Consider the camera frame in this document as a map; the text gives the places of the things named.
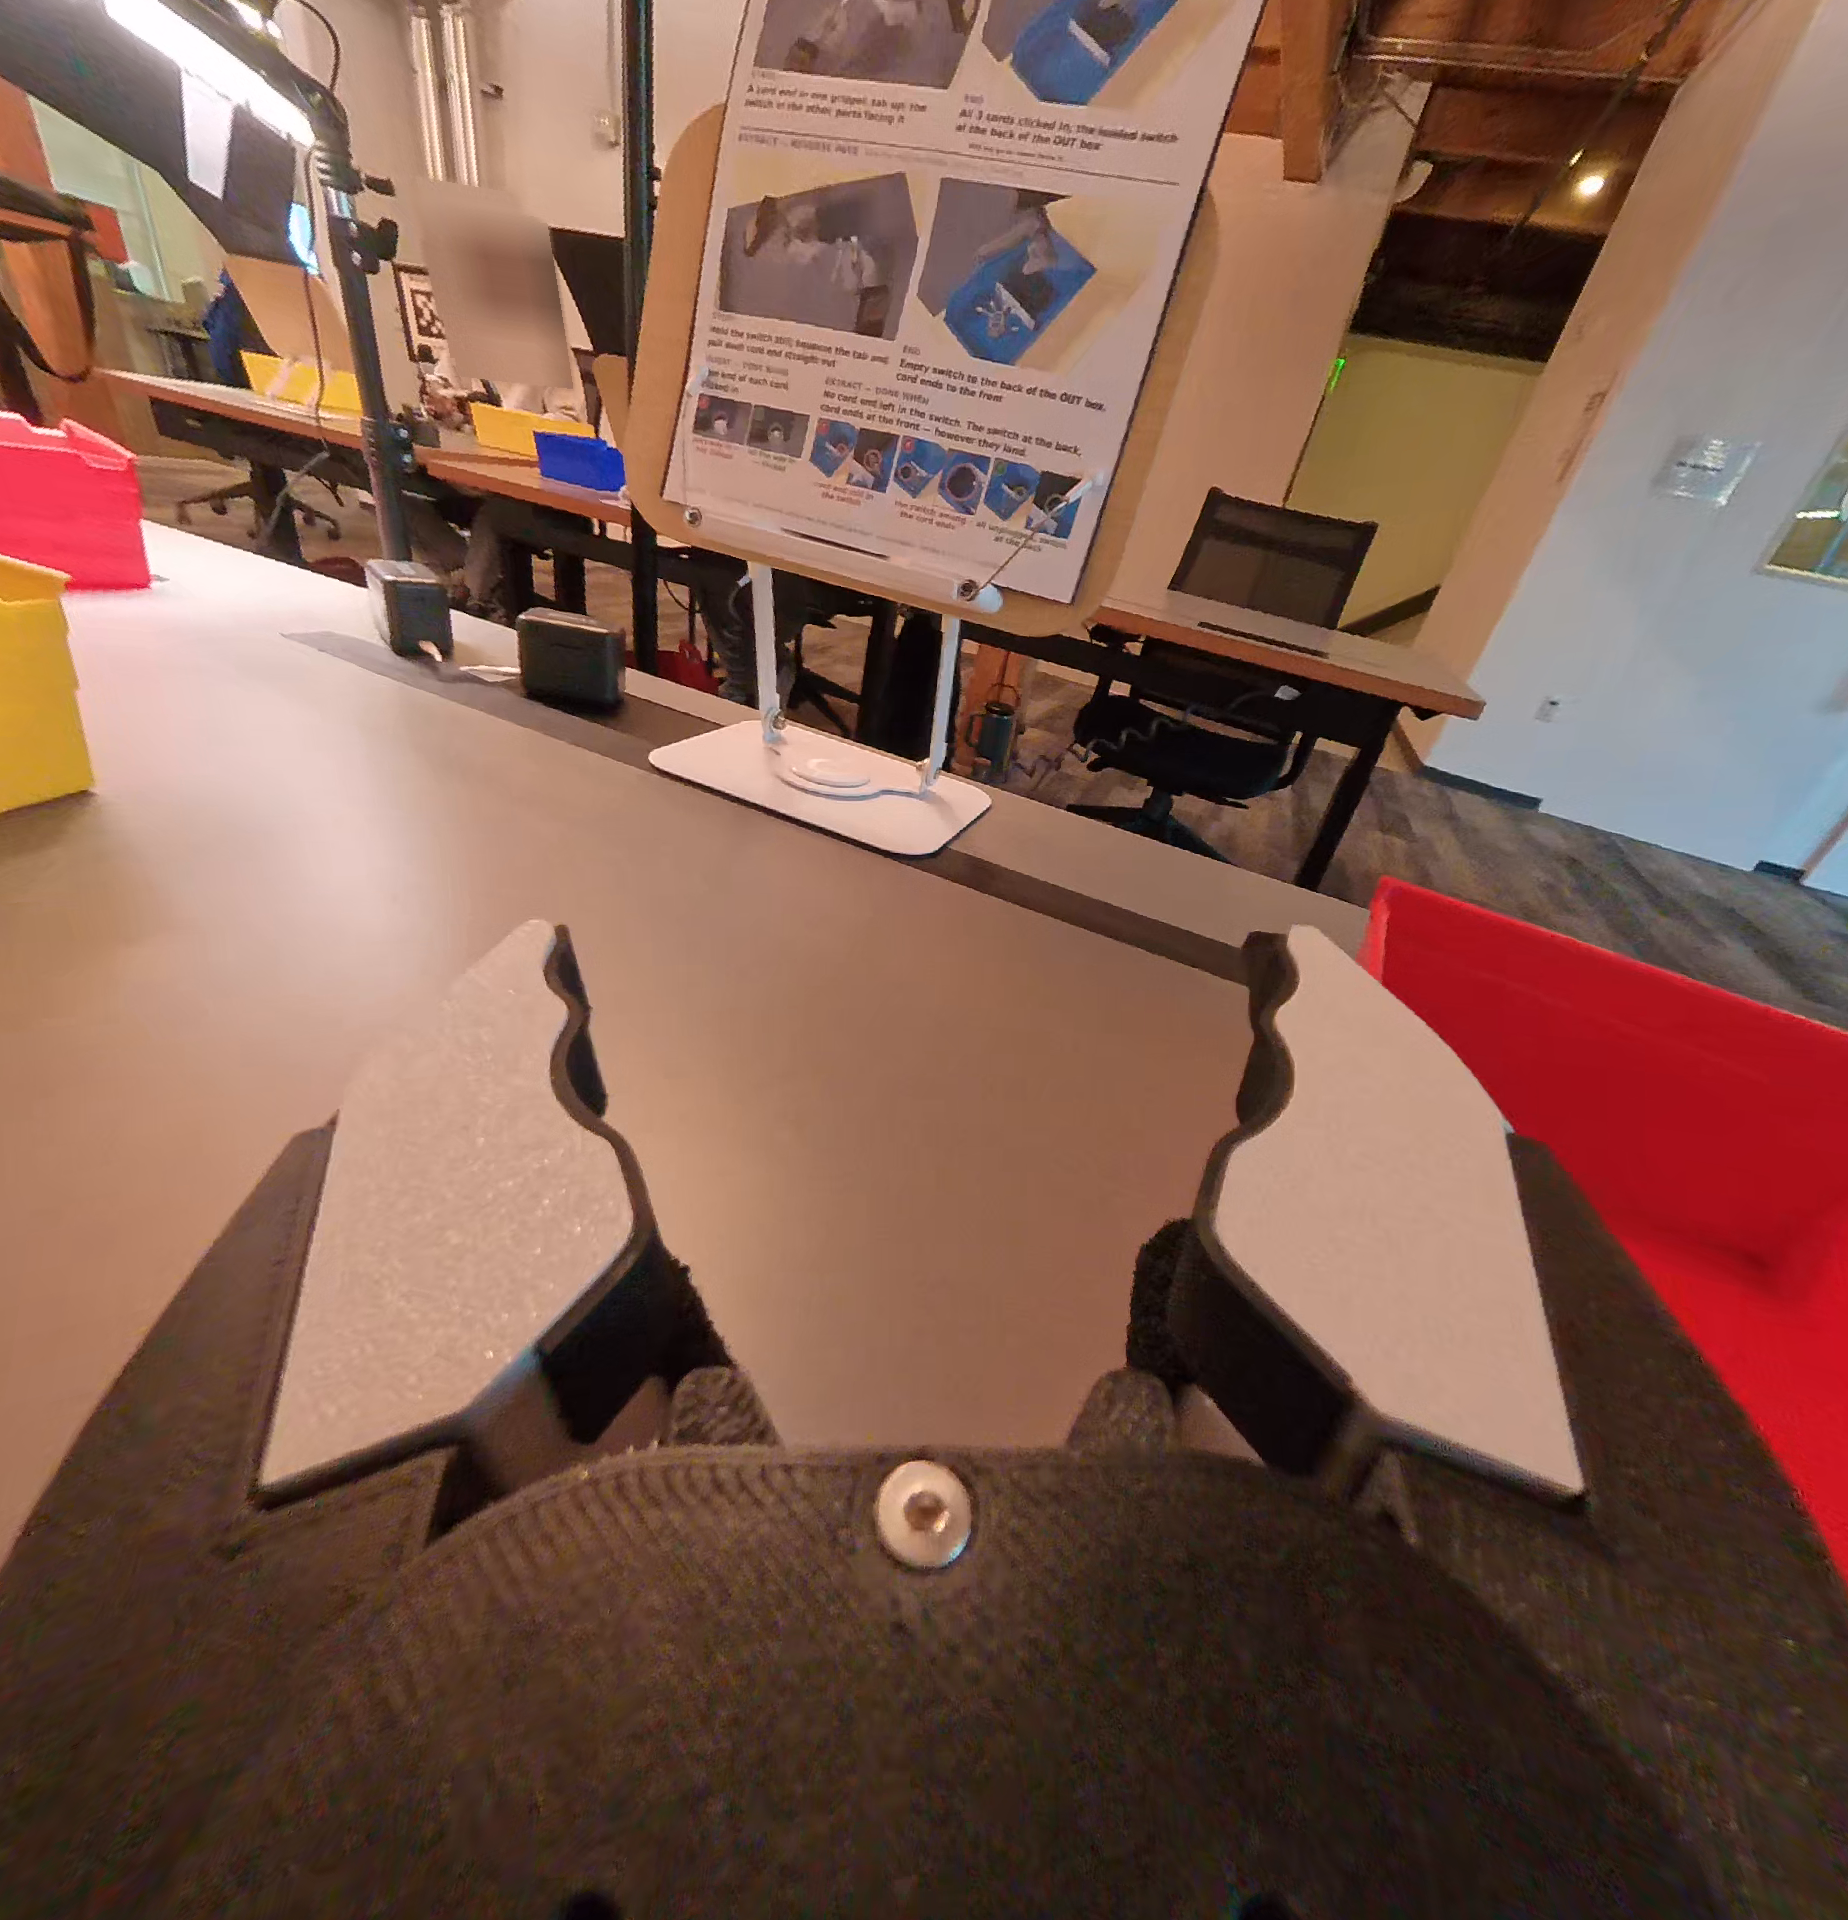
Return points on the dark green bottle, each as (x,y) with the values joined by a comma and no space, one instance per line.
(993,739)

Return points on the black power adapter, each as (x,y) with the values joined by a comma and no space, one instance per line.
(572,657)

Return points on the printed marker tag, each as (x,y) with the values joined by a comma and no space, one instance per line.
(427,311)

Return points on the black monitor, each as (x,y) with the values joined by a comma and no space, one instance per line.
(587,293)

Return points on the black light stand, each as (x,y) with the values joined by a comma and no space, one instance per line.
(362,375)

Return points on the wall sign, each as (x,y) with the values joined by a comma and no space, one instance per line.
(1706,469)

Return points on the large red plastic bin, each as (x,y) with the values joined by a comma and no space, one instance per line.
(1646,1080)

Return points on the stacked red plastic bin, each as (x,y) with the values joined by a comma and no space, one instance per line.
(54,502)

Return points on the small blue plastic bin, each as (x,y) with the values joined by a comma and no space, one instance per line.
(580,461)

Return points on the long wooden desk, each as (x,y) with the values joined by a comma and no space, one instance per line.
(234,405)

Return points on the black vertical pole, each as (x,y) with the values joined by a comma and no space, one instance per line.
(639,76)

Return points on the black light panel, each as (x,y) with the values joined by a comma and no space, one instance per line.
(54,76)

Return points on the wooden desk with black legs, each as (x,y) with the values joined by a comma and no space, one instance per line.
(1316,653)

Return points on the black hanging box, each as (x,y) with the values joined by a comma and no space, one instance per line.
(259,188)

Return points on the white board stand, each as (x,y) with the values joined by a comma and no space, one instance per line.
(865,802)

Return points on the small yellow plastic bin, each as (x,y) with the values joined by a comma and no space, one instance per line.
(526,432)
(304,385)

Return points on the large yellow plastic bin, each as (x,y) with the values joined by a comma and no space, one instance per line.
(24,706)

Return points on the black mesh chair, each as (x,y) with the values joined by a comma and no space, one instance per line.
(1270,555)

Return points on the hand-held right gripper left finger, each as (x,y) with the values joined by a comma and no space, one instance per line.
(459,1200)

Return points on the interior window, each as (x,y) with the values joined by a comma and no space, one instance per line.
(1831,495)

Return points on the instruction sheet on wooden board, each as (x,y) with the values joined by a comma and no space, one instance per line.
(926,331)

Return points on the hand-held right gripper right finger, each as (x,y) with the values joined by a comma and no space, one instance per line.
(1391,1230)

